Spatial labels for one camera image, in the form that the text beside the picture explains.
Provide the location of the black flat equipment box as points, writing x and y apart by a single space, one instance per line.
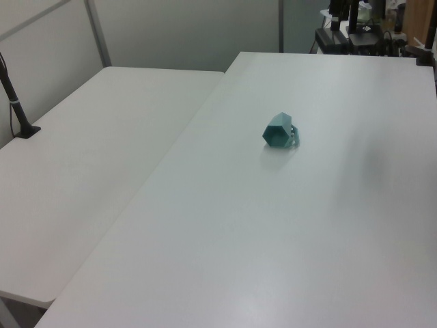
328 40

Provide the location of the black device on stand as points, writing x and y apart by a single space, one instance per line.
362 38

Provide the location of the light wooden board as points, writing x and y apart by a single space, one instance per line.
414 24

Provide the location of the grey partition frame post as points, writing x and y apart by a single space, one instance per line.
281 27
99 37

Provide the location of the black camera pole with base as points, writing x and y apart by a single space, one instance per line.
17 111

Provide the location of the black clamped camera pole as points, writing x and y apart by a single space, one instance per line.
427 41

